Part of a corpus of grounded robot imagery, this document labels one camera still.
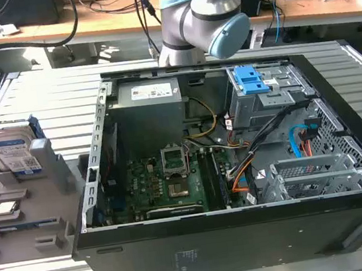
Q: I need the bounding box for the wooden desk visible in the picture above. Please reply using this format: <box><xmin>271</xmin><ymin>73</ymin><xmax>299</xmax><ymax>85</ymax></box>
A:
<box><xmin>0</xmin><ymin>0</ymin><xmax>362</xmax><ymax>72</ymax></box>

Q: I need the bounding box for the metal socket cover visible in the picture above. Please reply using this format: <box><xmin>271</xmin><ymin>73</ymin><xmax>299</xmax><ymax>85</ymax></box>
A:
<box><xmin>159</xmin><ymin>144</ymin><xmax>191</xmax><ymax>181</ymax></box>

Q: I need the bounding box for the black wire bundle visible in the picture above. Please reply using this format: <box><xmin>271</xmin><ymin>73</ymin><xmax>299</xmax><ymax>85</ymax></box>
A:
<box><xmin>219</xmin><ymin>98</ymin><xmax>317</xmax><ymax>183</ymax></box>

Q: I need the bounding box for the black graphics card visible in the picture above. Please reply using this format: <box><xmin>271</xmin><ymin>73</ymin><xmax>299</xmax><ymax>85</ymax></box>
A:
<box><xmin>145</xmin><ymin>201</ymin><xmax>206</xmax><ymax>221</ymax></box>

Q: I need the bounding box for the black RAM stick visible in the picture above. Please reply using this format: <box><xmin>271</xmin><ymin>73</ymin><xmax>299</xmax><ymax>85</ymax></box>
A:
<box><xmin>208</xmin><ymin>148</ymin><xmax>232</xmax><ymax>210</ymax></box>

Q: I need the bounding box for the thick black cable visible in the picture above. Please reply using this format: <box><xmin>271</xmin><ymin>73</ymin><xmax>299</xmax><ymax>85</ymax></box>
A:
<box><xmin>0</xmin><ymin>0</ymin><xmax>83</xmax><ymax>56</ymax></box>

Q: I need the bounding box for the blue plastic drive latch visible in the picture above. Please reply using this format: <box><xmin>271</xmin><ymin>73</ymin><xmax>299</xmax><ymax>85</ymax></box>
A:
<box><xmin>233</xmin><ymin>62</ymin><xmax>271</xmax><ymax>97</ymax></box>

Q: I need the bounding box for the silver CPU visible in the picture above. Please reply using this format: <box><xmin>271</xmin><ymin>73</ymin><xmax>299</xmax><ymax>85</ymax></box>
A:
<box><xmin>0</xmin><ymin>199</ymin><xmax>21</xmax><ymax>216</ymax></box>

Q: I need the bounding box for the grey parts rack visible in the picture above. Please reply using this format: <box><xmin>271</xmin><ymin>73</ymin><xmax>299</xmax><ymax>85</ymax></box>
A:
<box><xmin>0</xmin><ymin>131</ymin><xmax>97</xmax><ymax>267</ymax></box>

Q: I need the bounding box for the black open PC case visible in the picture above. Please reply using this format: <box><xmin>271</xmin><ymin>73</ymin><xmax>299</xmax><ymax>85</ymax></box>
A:
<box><xmin>48</xmin><ymin>36</ymin><xmax>362</xmax><ymax>271</ymax></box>

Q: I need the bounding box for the grey power supply unit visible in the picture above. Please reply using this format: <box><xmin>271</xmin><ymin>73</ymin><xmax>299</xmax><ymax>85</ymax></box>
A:
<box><xmin>104</xmin><ymin>75</ymin><xmax>189</xmax><ymax>146</ymax></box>

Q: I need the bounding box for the blue data wire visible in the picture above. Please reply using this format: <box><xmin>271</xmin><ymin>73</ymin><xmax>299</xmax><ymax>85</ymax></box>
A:
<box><xmin>287</xmin><ymin>124</ymin><xmax>307</xmax><ymax>159</ymax></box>

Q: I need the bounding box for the crumpled white paper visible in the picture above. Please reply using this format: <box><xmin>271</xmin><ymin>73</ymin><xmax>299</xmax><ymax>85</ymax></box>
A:
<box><xmin>0</xmin><ymin>15</ymin><xmax>22</xmax><ymax>37</ymax></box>

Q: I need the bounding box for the chipset heatsink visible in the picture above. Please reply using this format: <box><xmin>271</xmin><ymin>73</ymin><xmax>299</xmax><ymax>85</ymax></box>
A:
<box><xmin>167</xmin><ymin>181</ymin><xmax>191</xmax><ymax>200</ymax></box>

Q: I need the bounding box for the thin blue cable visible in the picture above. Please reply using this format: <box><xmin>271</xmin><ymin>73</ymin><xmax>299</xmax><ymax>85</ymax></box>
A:
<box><xmin>269</xmin><ymin>0</ymin><xmax>286</xmax><ymax>44</ymax></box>

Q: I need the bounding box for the grey metal disk bay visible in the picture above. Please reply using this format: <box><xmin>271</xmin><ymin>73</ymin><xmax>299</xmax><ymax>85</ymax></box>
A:
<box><xmin>256</xmin><ymin>148</ymin><xmax>362</xmax><ymax>204</ymax></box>

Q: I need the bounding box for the large black box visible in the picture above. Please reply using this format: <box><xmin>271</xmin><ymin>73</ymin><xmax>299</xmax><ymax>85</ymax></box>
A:
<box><xmin>0</xmin><ymin>0</ymin><xmax>62</xmax><ymax>32</ymax></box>

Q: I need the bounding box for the hard disk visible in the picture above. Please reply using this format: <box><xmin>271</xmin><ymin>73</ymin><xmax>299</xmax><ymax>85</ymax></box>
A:
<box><xmin>0</xmin><ymin>113</ymin><xmax>52</xmax><ymax>181</ymax></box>

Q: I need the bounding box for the green motherboard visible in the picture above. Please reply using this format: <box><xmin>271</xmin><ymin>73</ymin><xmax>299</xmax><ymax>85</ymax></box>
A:
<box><xmin>97</xmin><ymin>132</ymin><xmax>242</xmax><ymax>226</ymax></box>

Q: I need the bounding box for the grey metal drive cage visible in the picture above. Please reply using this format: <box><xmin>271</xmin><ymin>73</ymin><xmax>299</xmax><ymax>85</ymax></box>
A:
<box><xmin>224</xmin><ymin>56</ymin><xmax>320</xmax><ymax>133</ymax></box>

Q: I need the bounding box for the orange wire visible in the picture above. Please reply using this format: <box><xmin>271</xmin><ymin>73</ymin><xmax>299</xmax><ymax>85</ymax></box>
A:
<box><xmin>227</xmin><ymin>158</ymin><xmax>259</xmax><ymax>193</ymax></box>

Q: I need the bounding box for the CPU socket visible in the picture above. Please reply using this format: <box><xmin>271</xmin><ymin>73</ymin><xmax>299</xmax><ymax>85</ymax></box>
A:
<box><xmin>159</xmin><ymin>144</ymin><xmax>191</xmax><ymax>181</ymax></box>

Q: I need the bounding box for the yellow wire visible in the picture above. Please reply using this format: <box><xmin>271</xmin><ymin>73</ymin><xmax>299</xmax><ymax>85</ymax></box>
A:
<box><xmin>177</xmin><ymin>93</ymin><xmax>221</xmax><ymax>141</ymax></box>

